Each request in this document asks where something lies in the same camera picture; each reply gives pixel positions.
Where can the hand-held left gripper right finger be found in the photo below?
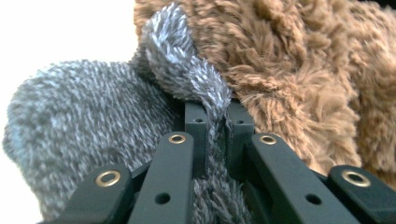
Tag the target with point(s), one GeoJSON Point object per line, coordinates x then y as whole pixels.
{"type": "Point", "coordinates": [280, 174]}

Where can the brown teddy bear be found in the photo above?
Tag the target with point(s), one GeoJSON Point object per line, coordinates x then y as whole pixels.
{"type": "Point", "coordinates": [295, 77]}

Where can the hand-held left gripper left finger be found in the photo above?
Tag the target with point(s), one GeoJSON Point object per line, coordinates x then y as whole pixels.
{"type": "Point", "coordinates": [168, 174]}

